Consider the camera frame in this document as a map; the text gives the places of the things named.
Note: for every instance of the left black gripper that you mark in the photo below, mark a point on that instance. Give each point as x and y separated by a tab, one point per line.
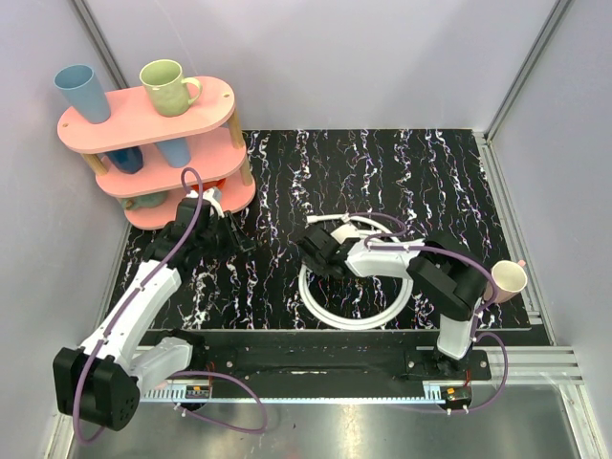
229	234

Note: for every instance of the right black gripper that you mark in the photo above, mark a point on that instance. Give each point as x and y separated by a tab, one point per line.
313	266

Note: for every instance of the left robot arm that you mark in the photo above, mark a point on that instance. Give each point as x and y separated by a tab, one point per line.
102	380

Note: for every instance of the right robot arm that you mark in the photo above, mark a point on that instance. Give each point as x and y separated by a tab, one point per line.
438	267

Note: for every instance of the orange bowl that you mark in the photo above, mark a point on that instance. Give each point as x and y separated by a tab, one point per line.
211	184

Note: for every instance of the teal mug bottom shelf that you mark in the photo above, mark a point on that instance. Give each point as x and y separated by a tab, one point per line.
151	200

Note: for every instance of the light blue cup middle shelf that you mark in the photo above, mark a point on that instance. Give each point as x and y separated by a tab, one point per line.
175	152

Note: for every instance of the pink three-tier shelf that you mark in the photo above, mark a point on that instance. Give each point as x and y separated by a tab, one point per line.
212	132

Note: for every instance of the dark blue cup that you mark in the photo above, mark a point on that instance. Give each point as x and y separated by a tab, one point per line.
128	160

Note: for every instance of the green mug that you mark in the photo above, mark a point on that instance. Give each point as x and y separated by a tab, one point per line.
169	91

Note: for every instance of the pink beige cup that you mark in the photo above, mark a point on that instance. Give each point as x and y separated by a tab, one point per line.
510	278

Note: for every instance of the light blue tall cup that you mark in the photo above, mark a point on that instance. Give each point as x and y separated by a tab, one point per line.
79	84

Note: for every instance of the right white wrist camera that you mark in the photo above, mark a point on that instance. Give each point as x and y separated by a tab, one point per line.
345	232

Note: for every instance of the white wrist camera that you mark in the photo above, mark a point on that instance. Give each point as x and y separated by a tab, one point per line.
205	203
345	232

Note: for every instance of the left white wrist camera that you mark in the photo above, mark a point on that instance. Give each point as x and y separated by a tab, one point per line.
205	203

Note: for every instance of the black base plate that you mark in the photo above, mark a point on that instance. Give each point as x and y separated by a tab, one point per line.
281	364

